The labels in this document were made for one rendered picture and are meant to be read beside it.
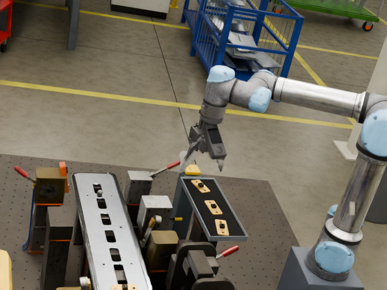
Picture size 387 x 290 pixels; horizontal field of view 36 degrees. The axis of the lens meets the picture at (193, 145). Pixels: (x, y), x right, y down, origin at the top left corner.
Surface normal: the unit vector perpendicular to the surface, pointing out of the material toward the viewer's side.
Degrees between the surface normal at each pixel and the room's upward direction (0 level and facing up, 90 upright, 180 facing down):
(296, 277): 90
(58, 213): 0
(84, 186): 0
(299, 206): 0
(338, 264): 98
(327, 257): 98
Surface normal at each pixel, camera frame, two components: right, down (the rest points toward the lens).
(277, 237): 0.20, -0.87
